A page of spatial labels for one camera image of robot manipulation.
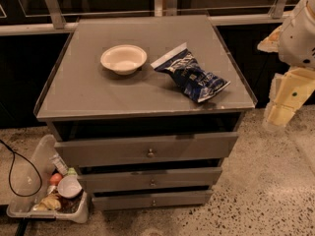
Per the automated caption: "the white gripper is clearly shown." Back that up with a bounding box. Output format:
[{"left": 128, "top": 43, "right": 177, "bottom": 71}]
[{"left": 257, "top": 7, "right": 315, "bottom": 132}]

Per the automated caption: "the grey top drawer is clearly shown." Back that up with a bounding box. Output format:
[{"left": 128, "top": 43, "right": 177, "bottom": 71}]
[{"left": 55, "top": 132, "right": 238, "bottom": 167}]

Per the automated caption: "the grey drawer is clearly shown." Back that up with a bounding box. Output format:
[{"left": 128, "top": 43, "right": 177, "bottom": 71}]
[
  {"left": 55, "top": 132, "right": 238, "bottom": 167},
  {"left": 78, "top": 167, "right": 222, "bottom": 193},
  {"left": 92, "top": 190, "right": 213, "bottom": 210}
]

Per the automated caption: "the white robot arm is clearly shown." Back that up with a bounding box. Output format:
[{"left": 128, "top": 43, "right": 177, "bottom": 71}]
[{"left": 257, "top": 0, "right": 315, "bottom": 132}]

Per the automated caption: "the grey drawer cabinet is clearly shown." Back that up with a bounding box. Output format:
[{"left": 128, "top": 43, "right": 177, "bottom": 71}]
[{"left": 34, "top": 16, "right": 256, "bottom": 198}]

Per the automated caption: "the grey middle drawer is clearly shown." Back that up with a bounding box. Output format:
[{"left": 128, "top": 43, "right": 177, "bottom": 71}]
[{"left": 78, "top": 167, "right": 222, "bottom": 193}]

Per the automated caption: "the grey bottom drawer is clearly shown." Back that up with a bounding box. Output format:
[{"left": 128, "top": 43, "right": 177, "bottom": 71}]
[{"left": 92, "top": 190, "right": 213, "bottom": 210}]

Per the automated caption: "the blue chip bag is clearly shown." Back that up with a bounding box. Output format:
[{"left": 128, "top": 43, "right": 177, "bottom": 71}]
[{"left": 151, "top": 43, "right": 229, "bottom": 103}]

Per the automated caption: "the white paper bowl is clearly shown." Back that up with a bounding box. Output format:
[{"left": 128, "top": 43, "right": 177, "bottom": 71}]
[{"left": 100, "top": 44, "right": 147, "bottom": 76}]

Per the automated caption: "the white bowl in bin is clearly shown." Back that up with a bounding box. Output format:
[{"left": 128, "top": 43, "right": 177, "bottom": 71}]
[{"left": 57, "top": 175, "right": 82, "bottom": 199}]

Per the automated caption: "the small packet in bin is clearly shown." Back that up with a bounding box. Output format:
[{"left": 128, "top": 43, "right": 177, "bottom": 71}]
[{"left": 50, "top": 154, "right": 68, "bottom": 176}]

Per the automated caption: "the red apple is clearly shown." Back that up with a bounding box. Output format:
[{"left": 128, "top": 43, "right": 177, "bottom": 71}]
[{"left": 49, "top": 173, "right": 63, "bottom": 186}]

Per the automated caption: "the clear plastic bin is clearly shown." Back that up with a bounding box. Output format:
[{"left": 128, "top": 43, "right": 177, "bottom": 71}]
[{"left": 7, "top": 135, "right": 89, "bottom": 223}]

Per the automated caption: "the yellow crumpled wrapper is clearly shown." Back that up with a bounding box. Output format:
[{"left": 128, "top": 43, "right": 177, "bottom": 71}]
[{"left": 35, "top": 194, "right": 61, "bottom": 211}]

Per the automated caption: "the right metal bracket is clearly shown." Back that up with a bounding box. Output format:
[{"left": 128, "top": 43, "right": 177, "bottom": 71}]
[{"left": 269, "top": 0, "right": 287, "bottom": 19}]

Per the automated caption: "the metal bracket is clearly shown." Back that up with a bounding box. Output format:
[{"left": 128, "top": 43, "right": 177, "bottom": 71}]
[
  {"left": 269, "top": 0, "right": 287, "bottom": 19},
  {"left": 44, "top": 0, "right": 65, "bottom": 30}
]

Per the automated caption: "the metal rail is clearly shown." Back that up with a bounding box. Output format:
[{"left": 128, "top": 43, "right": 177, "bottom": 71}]
[{"left": 0, "top": 11, "right": 290, "bottom": 36}]

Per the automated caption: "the left metal bracket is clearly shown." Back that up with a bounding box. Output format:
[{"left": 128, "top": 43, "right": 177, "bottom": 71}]
[{"left": 44, "top": 0, "right": 65, "bottom": 30}]

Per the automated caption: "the black cable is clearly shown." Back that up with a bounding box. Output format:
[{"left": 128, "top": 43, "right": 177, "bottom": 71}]
[{"left": 0, "top": 139, "right": 43, "bottom": 198}]

